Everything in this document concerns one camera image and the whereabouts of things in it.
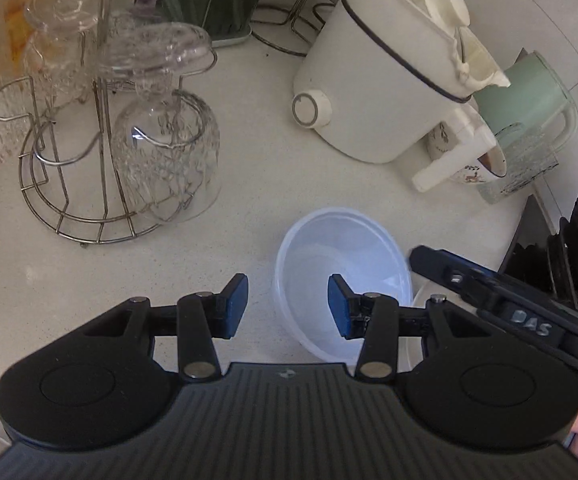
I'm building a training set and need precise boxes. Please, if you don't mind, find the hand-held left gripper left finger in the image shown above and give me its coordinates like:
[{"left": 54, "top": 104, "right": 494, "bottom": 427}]
[{"left": 80, "top": 273, "right": 250, "bottom": 382}]

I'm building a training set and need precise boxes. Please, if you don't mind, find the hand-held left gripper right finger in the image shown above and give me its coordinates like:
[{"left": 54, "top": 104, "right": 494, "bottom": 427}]
[{"left": 327, "top": 273, "right": 496, "bottom": 381}]

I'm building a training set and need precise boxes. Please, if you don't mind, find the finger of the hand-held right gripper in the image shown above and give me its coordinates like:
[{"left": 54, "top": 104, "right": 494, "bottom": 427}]
[{"left": 408, "top": 245, "right": 502, "bottom": 311}]

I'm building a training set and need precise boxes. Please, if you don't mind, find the pale blue plastic bowl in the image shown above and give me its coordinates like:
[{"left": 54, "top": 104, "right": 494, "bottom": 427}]
[{"left": 272, "top": 206, "right": 415, "bottom": 364}]

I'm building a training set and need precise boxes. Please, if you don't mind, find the floral mug with brown contents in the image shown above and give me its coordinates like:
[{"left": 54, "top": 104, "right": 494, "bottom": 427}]
[{"left": 426, "top": 109, "right": 508, "bottom": 184}]

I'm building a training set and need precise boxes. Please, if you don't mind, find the textured glass cup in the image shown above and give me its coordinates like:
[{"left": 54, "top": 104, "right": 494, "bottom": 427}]
[{"left": 478, "top": 124, "right": 560, "bottom": 206}]

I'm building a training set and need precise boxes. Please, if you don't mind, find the clear textured drinking glass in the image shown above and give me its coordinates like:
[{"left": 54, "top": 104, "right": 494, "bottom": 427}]
[
  {"left": 99, "top": 21, "right": 215, "bottom": 107},
  {"left": 22, "top": 0, "right": 102, "bottom": 107},
  {"left": 111, "top": 86, "right": 220, "bottom": 224}
]

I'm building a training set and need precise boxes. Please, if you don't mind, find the pale green kettle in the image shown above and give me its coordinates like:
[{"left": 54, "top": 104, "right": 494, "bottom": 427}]
[{"left": 473, "top": 49, "right": 578, "bottom": 153}]

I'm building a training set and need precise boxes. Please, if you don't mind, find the green chopstick holder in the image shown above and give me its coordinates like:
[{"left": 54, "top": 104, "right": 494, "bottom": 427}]
[{"left": 168, "top": 0, "right": 276, "bottom": 49}]

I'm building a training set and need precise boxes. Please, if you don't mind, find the metal wire glass rack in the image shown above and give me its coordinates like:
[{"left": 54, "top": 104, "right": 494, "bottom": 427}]
[{"left": 0, "top": 0, "right": 218, "bottom": 247}]

